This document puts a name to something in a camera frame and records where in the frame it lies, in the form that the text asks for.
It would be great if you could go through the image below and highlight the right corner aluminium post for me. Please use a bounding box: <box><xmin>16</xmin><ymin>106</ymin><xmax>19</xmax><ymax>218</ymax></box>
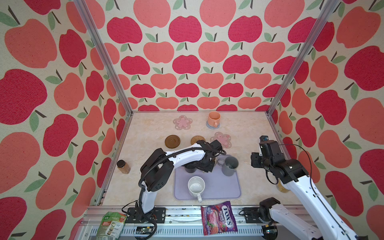
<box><xmin>266</xmin><ymin>0</ymin><xmax>341</xmax><ymax>117</ymax></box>

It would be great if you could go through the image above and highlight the corner aluminium post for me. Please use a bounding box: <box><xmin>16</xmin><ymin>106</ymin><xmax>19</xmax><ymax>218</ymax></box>
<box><xmin>266</xmin><ymin>0</ymin><xmax>341</xmax><ymax>117</ymax></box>
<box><xmin>74</xmin><ymin>0</ymin><xmax>133</xmax><ymax>117</ymax></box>

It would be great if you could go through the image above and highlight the lavender tray mat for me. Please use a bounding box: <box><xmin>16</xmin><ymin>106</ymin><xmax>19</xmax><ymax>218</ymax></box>
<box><xmin>174</xmin><ymin>166</ymin><xmax>242</xmax><ymax>201</ymax></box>

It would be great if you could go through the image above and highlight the peach orange mug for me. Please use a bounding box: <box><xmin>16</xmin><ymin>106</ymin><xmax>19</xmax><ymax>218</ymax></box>
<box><xmin>207</xmin><ymin>111</ymin><xmax>221</xmax><ymax>127</ymax></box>

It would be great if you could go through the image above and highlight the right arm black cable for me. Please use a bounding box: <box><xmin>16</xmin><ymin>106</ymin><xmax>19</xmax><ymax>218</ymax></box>
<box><xmin>265</xmin><ymin>143</ymin><xmax>361</xmax><ymax>240</ymax></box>

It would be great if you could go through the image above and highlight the black mug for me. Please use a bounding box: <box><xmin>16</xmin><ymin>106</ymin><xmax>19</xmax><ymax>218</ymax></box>
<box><xmin>184</xmin><ymin>163</ymin><xmax>197</xmax><ymax>174</ymax></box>

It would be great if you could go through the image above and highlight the aluminium front rail frame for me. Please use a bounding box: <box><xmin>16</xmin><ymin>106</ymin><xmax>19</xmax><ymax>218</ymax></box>
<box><xmin>69</xmin><ymin>205</ymin><xmax>320</xmax><ymax>240</ymax></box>

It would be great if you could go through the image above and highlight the brown wooden round coaster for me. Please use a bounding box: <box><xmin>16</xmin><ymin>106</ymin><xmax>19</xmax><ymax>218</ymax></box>
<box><xmin>165</xmin><ymin>135</ymin><xmax>181</xmax><ymax>149</ymax></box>

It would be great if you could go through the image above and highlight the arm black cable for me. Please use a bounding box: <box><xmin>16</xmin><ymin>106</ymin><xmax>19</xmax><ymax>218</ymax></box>
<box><xmin>265</xmin><ymin>143</ymin><xmax>361</xmax><ymax>240</ymax></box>
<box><xmin>137</xmin><ymin>146</ymin><xmax>227</xmax><ymax>240</ymax></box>

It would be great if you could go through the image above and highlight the grey woven round coaster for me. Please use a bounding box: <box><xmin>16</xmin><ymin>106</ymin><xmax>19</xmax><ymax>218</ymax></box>
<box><xmin>206</xmin><ymin>122</ymin><xmax>221</xmax><ymax>130</ymax></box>

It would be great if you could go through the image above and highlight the green snack packet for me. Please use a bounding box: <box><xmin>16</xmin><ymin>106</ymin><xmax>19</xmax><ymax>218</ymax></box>
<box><xmin>96</xmin><ymin>212</ymin><xmax>127</xmax><ymax>240</ymax></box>

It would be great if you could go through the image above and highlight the white mug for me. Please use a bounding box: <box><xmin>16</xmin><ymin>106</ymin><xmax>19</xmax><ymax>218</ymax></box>
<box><xmin>188</xmin><ymin>176</ymin><xmax>206</xmax><ymax>203</ymax></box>

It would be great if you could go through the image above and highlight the pink flower coaster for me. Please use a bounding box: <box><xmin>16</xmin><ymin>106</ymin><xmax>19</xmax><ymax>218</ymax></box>
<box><xmin>173</xmin><ymin>115</ymin><xmax>193</xmax><ymax>130</ymax></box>
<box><xmin>210</xmin><ymin>132</ymin><xmax>232</xmax><ymax>149</ymax></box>

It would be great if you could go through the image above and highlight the woven rattan round coaster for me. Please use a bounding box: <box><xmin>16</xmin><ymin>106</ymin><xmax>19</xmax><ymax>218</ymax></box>
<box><xmin>191</xmin><ymin>136</ymin><xmax>206</xmax><ymax>145</ymax></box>

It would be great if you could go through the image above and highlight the left corner aluminium post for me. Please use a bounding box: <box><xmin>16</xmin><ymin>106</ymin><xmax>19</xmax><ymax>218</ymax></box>
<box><xmin>74</xmin><ymin>0</ymin><xmax>133</xmax><ymax>117</ymax></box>

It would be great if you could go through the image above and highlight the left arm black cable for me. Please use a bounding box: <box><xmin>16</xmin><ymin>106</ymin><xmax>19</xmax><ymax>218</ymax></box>
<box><xmin>137</xmin><ymin>146</ymin><xmax>227</xmax><ymax>240</ymax></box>

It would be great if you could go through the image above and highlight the yellow jar white lid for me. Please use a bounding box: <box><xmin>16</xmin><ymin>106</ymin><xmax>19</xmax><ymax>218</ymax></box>
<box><xmin>276</xmin><ymin>180</ymin><xmax>290</xmax><ymax>193</ymax></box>

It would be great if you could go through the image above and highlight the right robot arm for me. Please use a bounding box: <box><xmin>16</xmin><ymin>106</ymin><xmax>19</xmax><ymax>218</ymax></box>
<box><xmin>247</xmin><ymin>153</ymin><xmax>367</xmax><ymax>240</ymax></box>

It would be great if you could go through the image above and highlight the brown spice jar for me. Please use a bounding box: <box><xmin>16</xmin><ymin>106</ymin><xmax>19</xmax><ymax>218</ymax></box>
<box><xmin>117</xmin><ymin>160</ymin><xmax>131</xmax><ymax>174</ymax></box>

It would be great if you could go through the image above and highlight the grey mug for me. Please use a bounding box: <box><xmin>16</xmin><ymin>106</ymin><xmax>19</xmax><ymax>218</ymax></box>
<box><xmin>218</xmin><ymin>156</ymin><xmax>239</xmax><ymax>177</ymax></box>

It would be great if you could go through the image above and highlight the purple Fox's candy bag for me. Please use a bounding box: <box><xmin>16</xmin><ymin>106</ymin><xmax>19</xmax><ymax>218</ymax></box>
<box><xmin>201</xmin><ymin>201</ymin><xmax>238</xmax><ymax>236</ymax></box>

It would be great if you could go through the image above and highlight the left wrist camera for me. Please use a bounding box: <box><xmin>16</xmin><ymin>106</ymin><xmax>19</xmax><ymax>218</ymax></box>
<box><xmin>210</xmin><ymin>140</ymin><xmax>223</xmax><ymax>152</ymax></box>

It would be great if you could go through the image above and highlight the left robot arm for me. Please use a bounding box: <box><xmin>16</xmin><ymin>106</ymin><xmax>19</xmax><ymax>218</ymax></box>
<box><xmin>125</xmin><ymin>140</ymin><xmax>227</xmax><ymax>224</ymax></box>

